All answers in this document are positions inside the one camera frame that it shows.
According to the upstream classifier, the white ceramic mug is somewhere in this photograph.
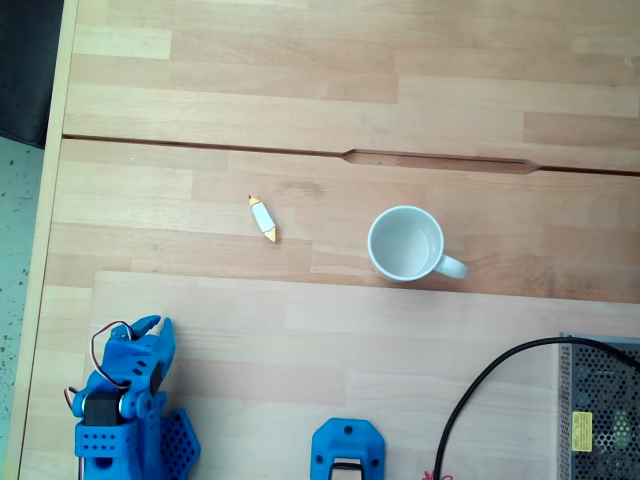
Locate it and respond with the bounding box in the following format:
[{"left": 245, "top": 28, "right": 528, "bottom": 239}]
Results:
[{"left": 367, "top": 204, "right": 470, "bottom": 284}]

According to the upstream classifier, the raised wooden board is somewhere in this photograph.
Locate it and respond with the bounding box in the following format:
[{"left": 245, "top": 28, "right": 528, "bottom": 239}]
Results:
[{"left": 74, "top": 270, "right": 640, "bottom": 480}]

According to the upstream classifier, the dark grey furniture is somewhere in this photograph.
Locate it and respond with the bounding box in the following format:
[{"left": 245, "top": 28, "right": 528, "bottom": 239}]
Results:
[{"left": 0, "top": 0, "right": 66, "bottom": 150}]

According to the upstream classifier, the perforated metal power supply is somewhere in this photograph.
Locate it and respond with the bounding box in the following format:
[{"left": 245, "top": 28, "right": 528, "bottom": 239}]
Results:
[{"left": 556, "top": 331, "right": 640, "bottom": 480}]

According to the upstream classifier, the thick black cable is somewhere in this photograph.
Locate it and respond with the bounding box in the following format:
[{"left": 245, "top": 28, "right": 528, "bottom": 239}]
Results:
[{"left": 432, "top": 336, "right": 640, "bottom": 480}]

